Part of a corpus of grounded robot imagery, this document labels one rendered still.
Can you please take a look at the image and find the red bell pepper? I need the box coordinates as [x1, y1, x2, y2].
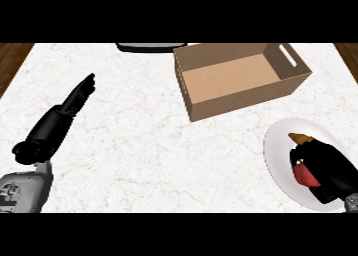
[291, 132, 322, 188]

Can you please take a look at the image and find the white oval plate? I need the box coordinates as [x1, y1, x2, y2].
[263, 117, 358, 213]

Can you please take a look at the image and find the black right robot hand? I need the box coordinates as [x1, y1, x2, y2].
[288, 138, 358, 205]

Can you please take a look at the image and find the open cardboard box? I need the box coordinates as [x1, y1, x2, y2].
[173, 42, 313, 123]

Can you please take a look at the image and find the black and grey appliance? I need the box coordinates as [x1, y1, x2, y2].
[114, 42, 189, 54]

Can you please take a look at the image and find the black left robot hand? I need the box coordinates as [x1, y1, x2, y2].
[11, 72, 98, 166]

